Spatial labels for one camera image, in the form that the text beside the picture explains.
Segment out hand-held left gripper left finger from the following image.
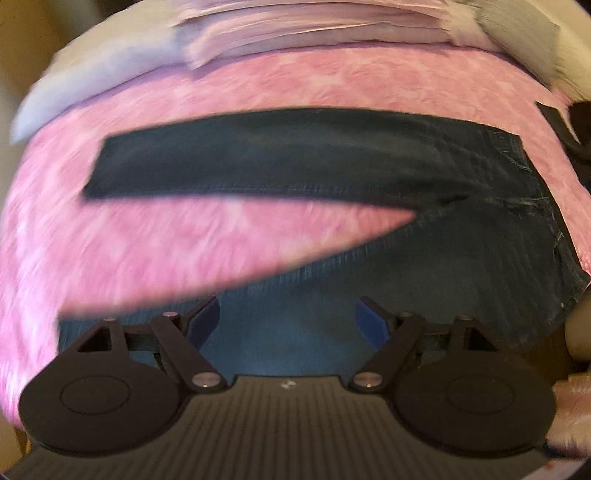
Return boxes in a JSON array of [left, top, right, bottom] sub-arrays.
[[73, 295, 228, 394]]

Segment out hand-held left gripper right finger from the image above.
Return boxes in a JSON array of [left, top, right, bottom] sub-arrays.
[[348, 296, 502, 393]]

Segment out dark blue jeans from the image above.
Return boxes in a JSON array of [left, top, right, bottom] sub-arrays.
[[58, 107, 591, 377]]

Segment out pink floral bed cover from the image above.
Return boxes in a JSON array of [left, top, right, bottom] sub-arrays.
[[0, 46, 591, 430]]

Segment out black pants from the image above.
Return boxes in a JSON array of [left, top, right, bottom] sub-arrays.
[[536, 100, 591, 162]]

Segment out pale pink blanket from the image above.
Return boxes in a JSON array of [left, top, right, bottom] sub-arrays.
[[173, 0, 458, 34]]

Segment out grey folded towel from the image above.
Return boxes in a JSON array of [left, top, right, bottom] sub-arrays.
[[475, 0, 562, 86]]

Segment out white pillow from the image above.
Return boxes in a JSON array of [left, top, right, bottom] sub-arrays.
[[549, 28, 591, 103]]

